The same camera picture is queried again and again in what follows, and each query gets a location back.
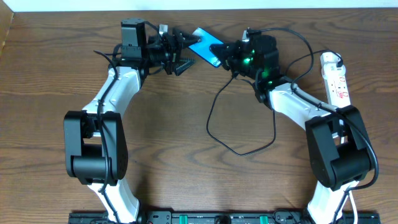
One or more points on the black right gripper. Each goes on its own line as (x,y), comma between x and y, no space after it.
(234,57)

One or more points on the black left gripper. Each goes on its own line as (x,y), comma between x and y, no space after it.
(170,53)

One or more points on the blue Galaxy smartphone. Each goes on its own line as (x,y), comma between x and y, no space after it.
(202,48)

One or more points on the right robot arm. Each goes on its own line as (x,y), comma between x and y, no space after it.
(340,151)

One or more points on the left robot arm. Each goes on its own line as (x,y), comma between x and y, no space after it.
(95,144)

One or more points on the white USB charger plug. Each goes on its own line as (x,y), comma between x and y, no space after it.
(331,58)

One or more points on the white power strip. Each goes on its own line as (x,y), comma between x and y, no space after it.
(336,86)

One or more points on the brown cardboard panel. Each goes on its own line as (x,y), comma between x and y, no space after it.
(6,18)

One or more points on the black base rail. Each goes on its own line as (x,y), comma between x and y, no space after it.
(167,217)

